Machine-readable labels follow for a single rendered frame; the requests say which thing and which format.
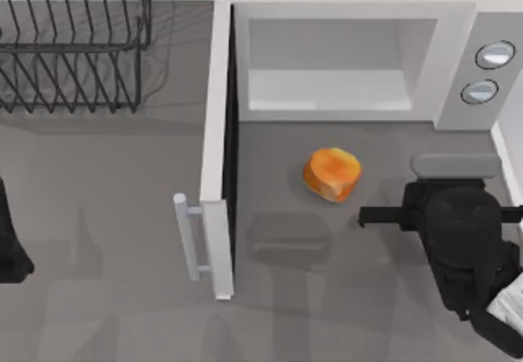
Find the small round microwave knob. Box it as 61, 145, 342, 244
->
460, 78, 500, 105

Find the pale microwave oven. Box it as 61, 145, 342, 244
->
230, 0, 519, 132

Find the large round microwave knob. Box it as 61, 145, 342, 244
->
474, 39, 517, 70

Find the white microwave door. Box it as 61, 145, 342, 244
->
199, 0, 239, 302

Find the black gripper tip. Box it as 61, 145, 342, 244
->
0, 177, 36, 286

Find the pale grey rounded box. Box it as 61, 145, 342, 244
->
409, 153, 502, 181

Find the pale grey door handle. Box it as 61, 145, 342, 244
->
172, 192, 212, 283

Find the black wire dish rack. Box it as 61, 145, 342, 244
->
0, 0, 154, 114

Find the orange bread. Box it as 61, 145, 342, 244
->
302, 147, 363, 205

